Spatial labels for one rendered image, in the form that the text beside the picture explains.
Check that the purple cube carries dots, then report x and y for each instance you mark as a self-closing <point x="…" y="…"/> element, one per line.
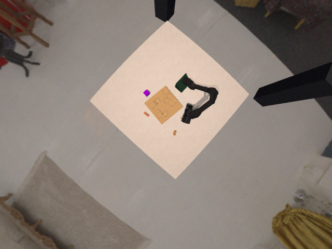
<point x="146" y="92"/>

